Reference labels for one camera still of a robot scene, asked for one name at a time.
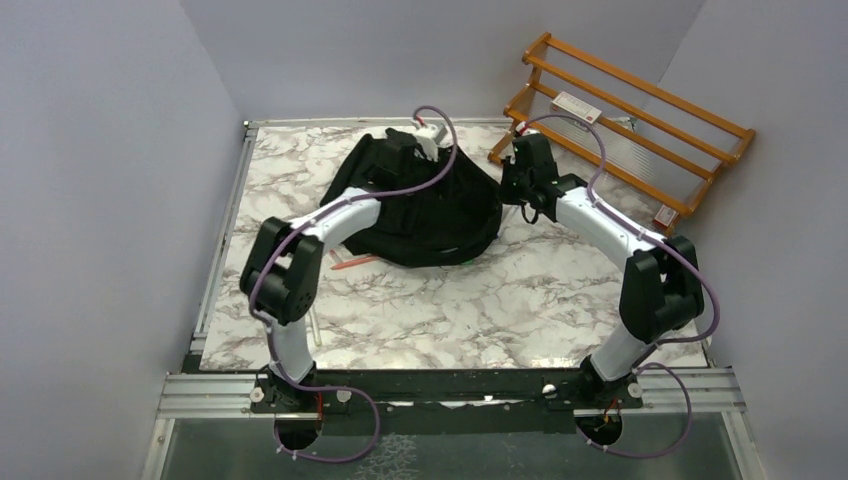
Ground black student bag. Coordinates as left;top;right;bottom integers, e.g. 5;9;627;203
320;134;503;268

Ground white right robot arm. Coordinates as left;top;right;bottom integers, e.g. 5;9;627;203
499;133;704;407

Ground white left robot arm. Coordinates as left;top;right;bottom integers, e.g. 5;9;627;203
239;124;458;411

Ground salmon pink pencil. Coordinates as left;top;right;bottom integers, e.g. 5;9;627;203
331;255;379;270

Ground orange wooden shelf rack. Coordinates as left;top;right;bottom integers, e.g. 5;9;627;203
488;32;756;233

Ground small red white box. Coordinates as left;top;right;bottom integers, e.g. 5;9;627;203
652;205;679;229

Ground pale yellow pencil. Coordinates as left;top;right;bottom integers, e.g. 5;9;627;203
311;317;323;347

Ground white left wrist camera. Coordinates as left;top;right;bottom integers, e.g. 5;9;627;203
412;123;447;162

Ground black metal base rail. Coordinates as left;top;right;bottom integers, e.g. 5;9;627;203
182;354;644;437

